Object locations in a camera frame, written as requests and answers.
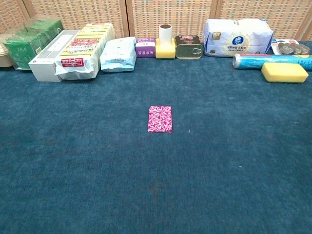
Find pink patterned card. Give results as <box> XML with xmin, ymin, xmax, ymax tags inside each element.
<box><xmin>147</xmin><ymin>105</ymin><xmax>173</xmax><ymax>134</ymax></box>

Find yellow sponge under tube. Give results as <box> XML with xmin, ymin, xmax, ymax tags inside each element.
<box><xmin>155</xmin><ymin>38</ymin><xmax>176</xmax><ymax>60</ymax></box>

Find small purple box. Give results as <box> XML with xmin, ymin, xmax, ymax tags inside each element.
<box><xmin>135</xmin><ymin>38</ymin><xmax>156</xmax><ymax>59</ymax></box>

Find light blue wet wipes pack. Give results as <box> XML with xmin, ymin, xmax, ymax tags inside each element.
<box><xmin>99</xmin><ymin>36</ymin><xmax>137</xmax><ymax>73</ymax></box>

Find black gold luncheon meat can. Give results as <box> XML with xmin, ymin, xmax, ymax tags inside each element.
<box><xmin>175</xmin><ymin>35</ymin><xmax>204</xmax><ymax>59</ymax></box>

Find dark teal table cloth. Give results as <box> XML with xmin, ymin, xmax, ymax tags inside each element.
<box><xmin>0</xmin><ymin>41</ymin><xmax>312</xmax><ymax>234</ymax></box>

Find yellow red snack package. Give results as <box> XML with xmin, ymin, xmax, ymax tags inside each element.
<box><xmin>55</xmin><ymin>23</ymin><xmax>116</xmax><ymax>80</ymax></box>

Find woven bamboo folding screen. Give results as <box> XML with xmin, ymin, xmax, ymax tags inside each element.
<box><xmin>0</xmin><ymin>0</ymin><xmax>312</xmax><ymax>42</ymax></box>

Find blue food wrap roll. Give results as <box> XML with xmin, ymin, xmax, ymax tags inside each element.
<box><xmin>233</xmin><ymin>53</ymin><xmax>312</xmax><ymax>72</ymax></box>

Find white tissue pack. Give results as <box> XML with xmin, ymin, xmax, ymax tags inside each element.
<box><xmin>202</xmin><ymin>18</ymin><xmax>274</xmax><ymax>58</ymax></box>

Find white power strip box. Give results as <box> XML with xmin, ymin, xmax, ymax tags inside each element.
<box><xmin>28</xmin><ymin>29</ymin><xmax>81</xmax><ymax>82</ymax></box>

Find loose yellow sponge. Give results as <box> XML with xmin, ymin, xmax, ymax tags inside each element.
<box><xmin>261</xmin><ymin>62</ymin><xmax>309</xmax><ymax>84</ymax></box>

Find clear box green tea bags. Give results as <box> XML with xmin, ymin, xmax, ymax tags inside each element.
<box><xmin>2</xmin><ymin>17</ymin><xmax>64</xmax><ymax>71</ymax></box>

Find beige lunch box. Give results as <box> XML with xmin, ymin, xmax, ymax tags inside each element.
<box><xmin>0</xmin><ymin>34</ymin><xmax>15</xmax><ymax>68</ymax></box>

